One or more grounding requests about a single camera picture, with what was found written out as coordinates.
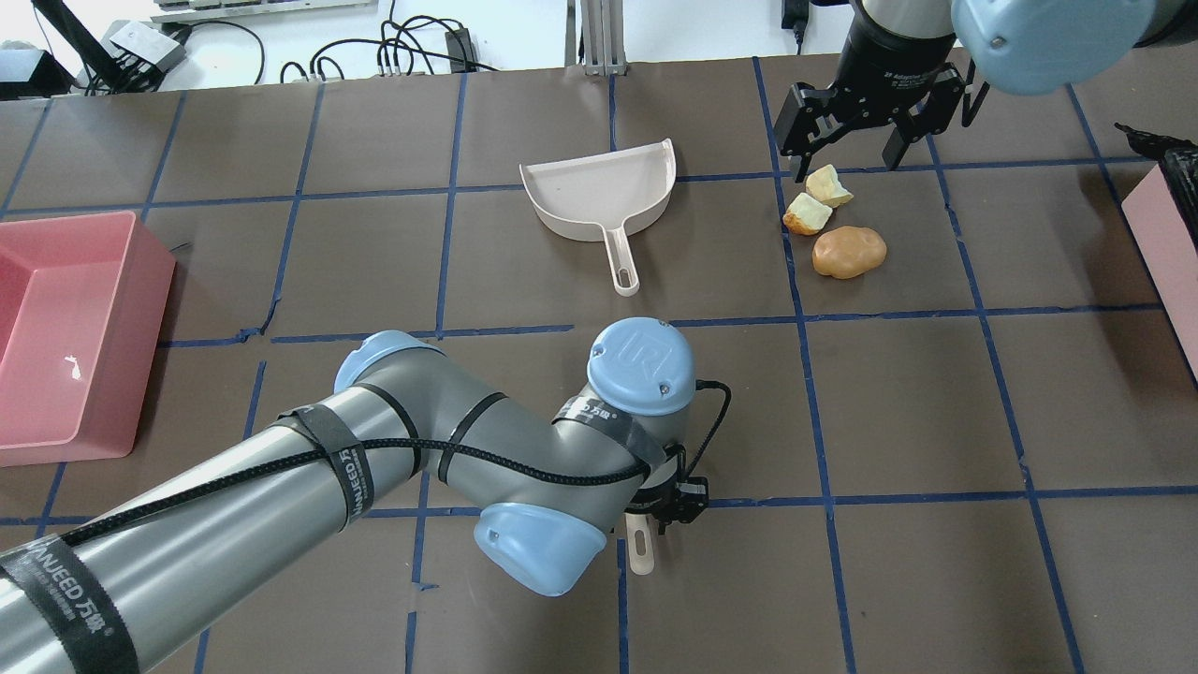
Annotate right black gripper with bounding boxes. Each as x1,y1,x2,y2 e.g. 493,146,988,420
778,14,966,183

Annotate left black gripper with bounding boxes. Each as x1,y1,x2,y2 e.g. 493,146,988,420
624,445,709,535

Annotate white hand brush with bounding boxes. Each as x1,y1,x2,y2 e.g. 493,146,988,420
624,514,657,576

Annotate white plastic dustpan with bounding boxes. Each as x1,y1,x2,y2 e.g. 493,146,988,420
519,138,678,296

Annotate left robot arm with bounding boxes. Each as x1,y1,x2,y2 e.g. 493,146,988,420
4,318,698,673

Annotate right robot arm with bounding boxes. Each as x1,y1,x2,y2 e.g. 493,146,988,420
773,1,1194,183

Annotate pink bin with black bag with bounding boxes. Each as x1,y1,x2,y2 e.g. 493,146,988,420
1114,123,1197,374

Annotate open pink plastic bin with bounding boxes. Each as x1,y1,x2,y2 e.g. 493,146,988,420
1,211,175,466

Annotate pale food chunk far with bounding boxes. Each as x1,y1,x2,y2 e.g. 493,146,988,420
805,165,854,210

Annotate pale food chunk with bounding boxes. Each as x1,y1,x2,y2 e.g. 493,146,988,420
782,192,834,236
805,165,854,210

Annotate pale food chunk near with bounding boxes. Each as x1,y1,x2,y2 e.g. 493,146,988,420
782,192,834,236

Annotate brown potato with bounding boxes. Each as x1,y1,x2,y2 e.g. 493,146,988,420
811,226,887,280

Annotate black power adapter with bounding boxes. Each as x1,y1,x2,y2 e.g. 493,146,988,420
444,28,479,72

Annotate aluminium frame post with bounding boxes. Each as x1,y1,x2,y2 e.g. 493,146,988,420
565,1,628,77

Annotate black cable bundle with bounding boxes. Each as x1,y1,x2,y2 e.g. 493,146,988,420
282,0,497,85

